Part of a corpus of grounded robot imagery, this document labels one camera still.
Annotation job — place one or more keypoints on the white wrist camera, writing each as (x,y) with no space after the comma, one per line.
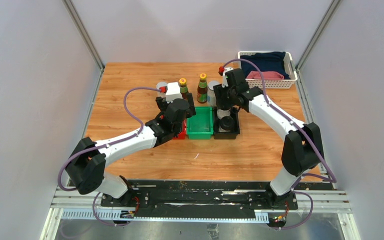
(226,74)
(173,92)

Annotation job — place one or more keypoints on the silver lid jar left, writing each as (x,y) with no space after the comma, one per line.
(162,87)

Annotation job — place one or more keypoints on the black plastic bin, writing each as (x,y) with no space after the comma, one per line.
(226,135)

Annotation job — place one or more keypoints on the black cap shaker bottle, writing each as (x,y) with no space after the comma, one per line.
(221,113)

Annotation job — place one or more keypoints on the right sauce bottle yellow cap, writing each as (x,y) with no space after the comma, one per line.
(202,89)

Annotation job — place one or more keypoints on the silver lid jar right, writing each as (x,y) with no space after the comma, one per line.
(211,98)

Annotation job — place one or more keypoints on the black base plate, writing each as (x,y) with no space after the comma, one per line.
(197,199)

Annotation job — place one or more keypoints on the pink cloth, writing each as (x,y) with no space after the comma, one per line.
(267,75)

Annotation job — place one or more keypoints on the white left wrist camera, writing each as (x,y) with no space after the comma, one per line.
(173,92)

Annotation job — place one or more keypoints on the white plastic basket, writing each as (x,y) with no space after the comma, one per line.
(289,68)

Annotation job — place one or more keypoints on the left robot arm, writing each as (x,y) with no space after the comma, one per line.
(89,159)

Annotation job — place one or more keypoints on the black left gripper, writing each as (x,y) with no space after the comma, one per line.
(162,105)

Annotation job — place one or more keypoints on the silver lid jar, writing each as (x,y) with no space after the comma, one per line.
(211,98)
(162,87)

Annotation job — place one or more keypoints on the red plastic bin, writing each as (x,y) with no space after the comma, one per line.
(182,134)

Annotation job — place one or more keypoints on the green plastic bin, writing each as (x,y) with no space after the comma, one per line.
(200,126)

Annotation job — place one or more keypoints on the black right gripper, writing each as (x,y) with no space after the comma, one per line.
(219,91)

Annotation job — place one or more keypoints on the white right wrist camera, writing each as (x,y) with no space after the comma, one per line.
(226,74)

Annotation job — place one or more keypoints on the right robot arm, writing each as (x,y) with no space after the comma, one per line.
(302,149)

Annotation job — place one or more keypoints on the aluminium frame rail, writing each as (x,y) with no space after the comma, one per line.
(323,213)

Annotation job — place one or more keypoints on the navy blue cloth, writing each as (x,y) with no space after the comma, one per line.
(269,61)

